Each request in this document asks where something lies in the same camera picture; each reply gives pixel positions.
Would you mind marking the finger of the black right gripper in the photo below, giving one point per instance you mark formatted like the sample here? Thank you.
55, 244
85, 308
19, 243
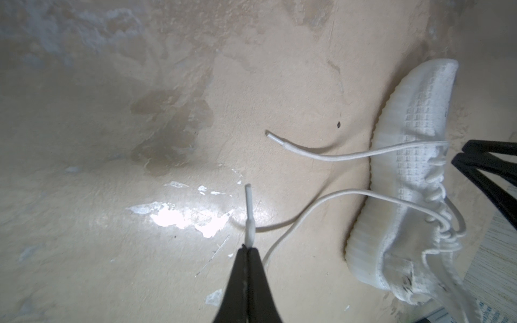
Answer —
471, 165
480, 146

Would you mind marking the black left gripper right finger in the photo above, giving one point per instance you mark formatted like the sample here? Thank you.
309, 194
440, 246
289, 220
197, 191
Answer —
260, 304

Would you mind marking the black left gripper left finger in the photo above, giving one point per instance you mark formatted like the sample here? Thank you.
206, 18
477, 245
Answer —
234, 306

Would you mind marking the white sneaker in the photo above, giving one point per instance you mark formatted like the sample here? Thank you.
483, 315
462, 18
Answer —
403, 240

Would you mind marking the white shoelace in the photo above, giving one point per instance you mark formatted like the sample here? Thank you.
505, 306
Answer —
452, 223

